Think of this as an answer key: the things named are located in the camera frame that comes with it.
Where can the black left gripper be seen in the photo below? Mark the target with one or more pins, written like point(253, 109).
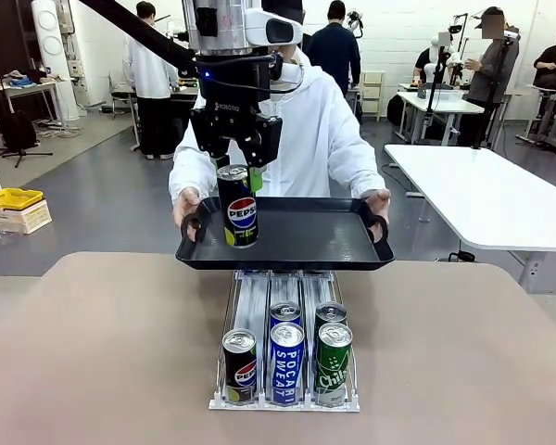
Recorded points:
point(234, 83)

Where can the white lab robot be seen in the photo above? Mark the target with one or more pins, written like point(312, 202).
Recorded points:
point(356, 25)

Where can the person's left hand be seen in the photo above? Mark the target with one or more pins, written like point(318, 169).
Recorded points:
point(381, 201)

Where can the blue Pocari Sweat can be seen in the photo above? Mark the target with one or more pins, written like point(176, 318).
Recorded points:
point(285, 311)
point(287, 371)

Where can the yellow plastic crate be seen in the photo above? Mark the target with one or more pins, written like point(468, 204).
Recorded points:
point(11, 198)

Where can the person's right forearm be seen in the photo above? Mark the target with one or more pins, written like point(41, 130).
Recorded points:
point(185, 171)

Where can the large white table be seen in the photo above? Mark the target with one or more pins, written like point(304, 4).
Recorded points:
point(468, 185)

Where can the person's left forearm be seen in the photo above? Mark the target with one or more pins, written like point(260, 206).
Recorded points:
point(363, 176)

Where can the white tower air conditioner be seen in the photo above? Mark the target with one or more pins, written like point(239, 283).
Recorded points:
point(51, 46)

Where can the person's right hand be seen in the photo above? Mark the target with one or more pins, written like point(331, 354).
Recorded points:
point(184, 204)

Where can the white can dispenser rack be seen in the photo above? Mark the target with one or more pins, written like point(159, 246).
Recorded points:
point(252, 301)

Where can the bystander in white hoodie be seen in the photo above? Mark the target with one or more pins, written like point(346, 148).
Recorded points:
point(148, 69)

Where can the white shelf cart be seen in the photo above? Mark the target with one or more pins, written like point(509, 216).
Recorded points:
point(373, 92)

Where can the bystander in dark navy jacket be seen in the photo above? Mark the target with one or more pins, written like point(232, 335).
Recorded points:
point(333, 51)

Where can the cluttered side table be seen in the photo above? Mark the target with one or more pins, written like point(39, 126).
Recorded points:
point(28, 88)

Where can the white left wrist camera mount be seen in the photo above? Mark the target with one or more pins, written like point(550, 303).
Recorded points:
point(291, 74)

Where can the person in white coat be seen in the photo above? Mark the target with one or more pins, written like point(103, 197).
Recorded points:
point(324, 139)

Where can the black Pepsi can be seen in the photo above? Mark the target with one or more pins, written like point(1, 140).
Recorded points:
point(241, 213)
point(240, 371)

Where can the green Chilsung cider can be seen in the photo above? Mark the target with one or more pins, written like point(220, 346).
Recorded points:
point(331, 311)
point(332, 371)

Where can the small white lab table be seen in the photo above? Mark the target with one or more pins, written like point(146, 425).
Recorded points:
point(449, 104)

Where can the black serving tray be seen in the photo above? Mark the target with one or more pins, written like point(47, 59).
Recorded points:
point(306, 232)

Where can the masked bystander in grey jacket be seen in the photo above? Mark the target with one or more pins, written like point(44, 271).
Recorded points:
point(496, 74)

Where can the black tripod with bag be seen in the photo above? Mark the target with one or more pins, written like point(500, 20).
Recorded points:
point(18, 132)

